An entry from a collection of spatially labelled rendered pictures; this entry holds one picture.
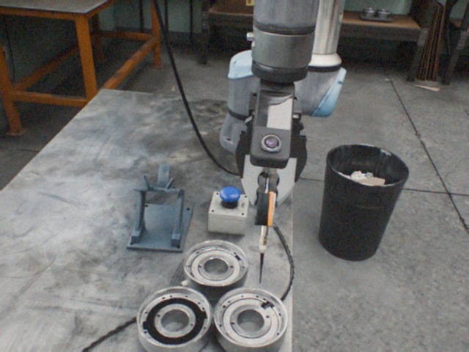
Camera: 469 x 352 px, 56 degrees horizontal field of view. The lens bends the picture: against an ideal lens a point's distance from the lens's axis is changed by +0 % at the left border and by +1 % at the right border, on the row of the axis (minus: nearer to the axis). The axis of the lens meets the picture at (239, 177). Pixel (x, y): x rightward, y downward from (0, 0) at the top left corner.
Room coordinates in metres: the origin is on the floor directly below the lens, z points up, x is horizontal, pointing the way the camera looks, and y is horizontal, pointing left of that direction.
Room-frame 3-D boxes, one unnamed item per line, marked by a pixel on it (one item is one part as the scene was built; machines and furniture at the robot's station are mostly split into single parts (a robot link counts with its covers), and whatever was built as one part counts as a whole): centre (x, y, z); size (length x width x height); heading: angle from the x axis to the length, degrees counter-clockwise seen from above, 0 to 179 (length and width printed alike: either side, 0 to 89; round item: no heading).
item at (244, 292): (0.42, -0.03, 0.82); 0.10 x 0.10 x 0.04
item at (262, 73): (0.55, -0.04, 1.11); 0.09 x 0.08 x 0.12; 179
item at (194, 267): (0.52, 0.03, 0.82); 0.08 x 0.08 x 0.02
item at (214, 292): (0.52, 0.03, 0.82); 0.10 x 0.10 x 0.04
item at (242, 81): (1.00, -0.02, 0.97); 0.13 x 0.12 x 0.14; 76
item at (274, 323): (0.42, -0.03, 0.82); 0.08 x 0.08 x 0.02
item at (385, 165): (1.57, -0.52, 0.21); 0.34 x 0.34 x 0.43
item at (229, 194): (0.67, 0.02, 0.85); 0.04 x 0.04 x 0.05
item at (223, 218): (0.67, 0.01, 0.82); 0.08 x 0.07 x 0.05; 176
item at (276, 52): (0.54, -0.04, 1.19); 0.08 x 0.08 x 0.05
